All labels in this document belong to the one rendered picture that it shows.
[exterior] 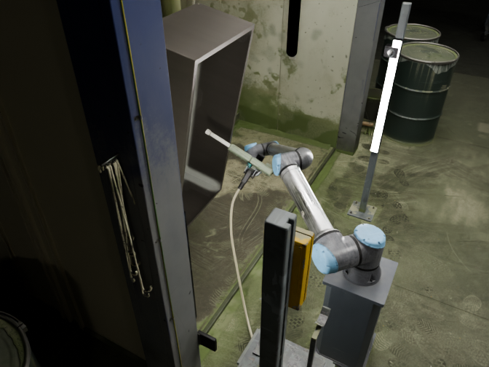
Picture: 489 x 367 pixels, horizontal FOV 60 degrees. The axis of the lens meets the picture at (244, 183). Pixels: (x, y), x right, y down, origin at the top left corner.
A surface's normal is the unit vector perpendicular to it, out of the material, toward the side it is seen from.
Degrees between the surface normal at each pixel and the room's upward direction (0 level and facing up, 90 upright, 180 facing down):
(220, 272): 0
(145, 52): 90
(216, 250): 0
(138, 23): 90
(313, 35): 90
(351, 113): 90
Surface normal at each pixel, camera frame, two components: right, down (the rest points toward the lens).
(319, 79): -0.47, 0.52
